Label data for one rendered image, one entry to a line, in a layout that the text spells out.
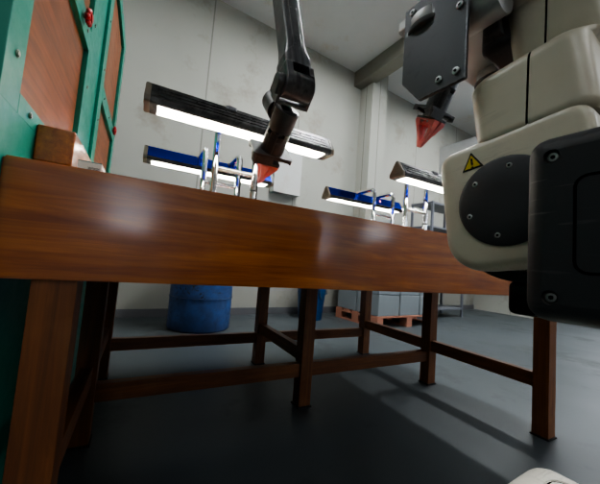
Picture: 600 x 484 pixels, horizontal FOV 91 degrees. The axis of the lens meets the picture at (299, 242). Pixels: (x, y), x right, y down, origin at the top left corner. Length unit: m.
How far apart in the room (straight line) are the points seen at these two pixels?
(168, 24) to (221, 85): 0.74
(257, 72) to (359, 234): 3.58
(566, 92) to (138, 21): 3.82
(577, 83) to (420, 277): 0.62
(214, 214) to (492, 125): 0.47
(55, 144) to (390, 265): 0.79
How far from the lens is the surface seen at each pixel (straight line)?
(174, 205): 0.60
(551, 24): 0.53
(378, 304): 3.41
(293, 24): 0.81
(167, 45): 3.94
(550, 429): 1.76
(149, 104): 0.99
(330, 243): 0.72
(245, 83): 4.05
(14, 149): 0.68
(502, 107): 0.45
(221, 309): 2.70
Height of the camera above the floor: 0.64
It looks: 4 degrees up
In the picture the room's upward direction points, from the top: 4 degrees clockwise
